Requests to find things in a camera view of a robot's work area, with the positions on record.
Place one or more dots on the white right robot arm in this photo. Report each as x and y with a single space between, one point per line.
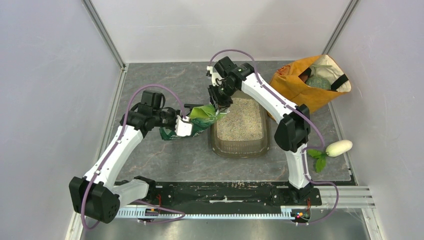
292 133

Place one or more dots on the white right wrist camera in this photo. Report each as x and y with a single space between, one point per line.
215 77

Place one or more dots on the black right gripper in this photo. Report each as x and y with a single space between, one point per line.
222 104

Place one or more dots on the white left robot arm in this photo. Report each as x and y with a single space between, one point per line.
95 196

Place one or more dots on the aluminium frame post left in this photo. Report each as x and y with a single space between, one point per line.
96 18

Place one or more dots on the orange paper tote bag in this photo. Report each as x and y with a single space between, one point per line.
290 79

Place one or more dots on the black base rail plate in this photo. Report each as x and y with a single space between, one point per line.
227 208

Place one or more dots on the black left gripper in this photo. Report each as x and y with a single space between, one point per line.
175 113

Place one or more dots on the brown translucent litter box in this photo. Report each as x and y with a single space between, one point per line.
243 132

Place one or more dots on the aluminium frame post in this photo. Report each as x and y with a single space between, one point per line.
350 8
96 18

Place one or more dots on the white toy radish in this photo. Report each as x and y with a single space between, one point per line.
333 150

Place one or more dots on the aluminium front frame rail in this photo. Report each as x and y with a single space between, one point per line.
344 195

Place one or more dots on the green knitted ball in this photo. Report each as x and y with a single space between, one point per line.
316 81

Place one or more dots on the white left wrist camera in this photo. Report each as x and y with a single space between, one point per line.
183 127

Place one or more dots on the white toothed cable strip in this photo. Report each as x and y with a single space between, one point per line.
142 212

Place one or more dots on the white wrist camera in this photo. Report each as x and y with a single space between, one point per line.
215 77
183 127

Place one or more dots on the aluminium frame post right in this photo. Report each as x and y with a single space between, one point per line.
350 8

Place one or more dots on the black bag clip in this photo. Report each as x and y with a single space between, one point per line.
190 106

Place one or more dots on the green cat litter bag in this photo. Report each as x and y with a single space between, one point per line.
201 117

